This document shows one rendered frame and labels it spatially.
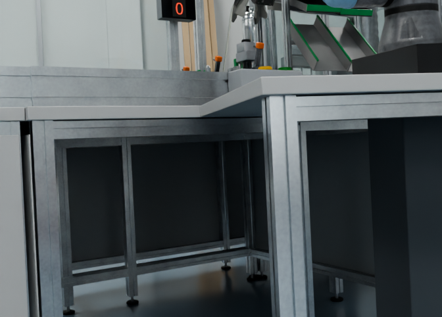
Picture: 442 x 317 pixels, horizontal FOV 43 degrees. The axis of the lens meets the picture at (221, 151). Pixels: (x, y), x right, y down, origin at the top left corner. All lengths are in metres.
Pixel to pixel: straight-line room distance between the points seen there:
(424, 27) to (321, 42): 0.80
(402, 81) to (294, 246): 0.33
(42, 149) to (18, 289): 0.31
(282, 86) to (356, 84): 0.13
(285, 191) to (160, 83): 0.65
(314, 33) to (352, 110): 1.15
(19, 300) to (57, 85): 0.49
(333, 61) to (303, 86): 1.06
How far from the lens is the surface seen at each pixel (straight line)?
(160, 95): 1.47
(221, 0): 5.56
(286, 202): 0.92
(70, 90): 1.39
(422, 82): 1.01
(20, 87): 1.38
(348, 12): 2.05
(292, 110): 0.92
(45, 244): 1.30
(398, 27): 1.31
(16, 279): 1.32
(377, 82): 0.96
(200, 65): 2.98
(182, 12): 1.86
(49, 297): 1.33
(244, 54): 1.81
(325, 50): 2.02
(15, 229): 1.30
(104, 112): 1.32
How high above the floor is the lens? 0.75
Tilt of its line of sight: level
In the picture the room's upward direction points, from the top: 3 degrees counter-clockwise
